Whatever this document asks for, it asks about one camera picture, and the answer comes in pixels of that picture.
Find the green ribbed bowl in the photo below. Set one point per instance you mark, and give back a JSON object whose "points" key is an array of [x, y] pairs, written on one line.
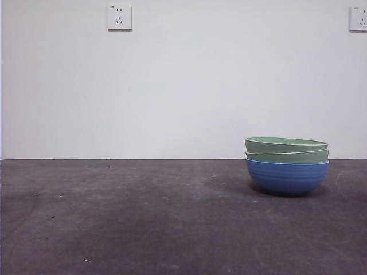
{"points": [[286, 158], [275, 145]]}

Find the blue ribbed bowl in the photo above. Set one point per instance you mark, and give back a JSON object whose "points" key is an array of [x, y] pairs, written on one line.
{"points": [[286, 180]]}

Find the white wall socket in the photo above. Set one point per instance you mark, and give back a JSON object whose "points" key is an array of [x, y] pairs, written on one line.
{"points": [[359, 20], [120, 17]]}

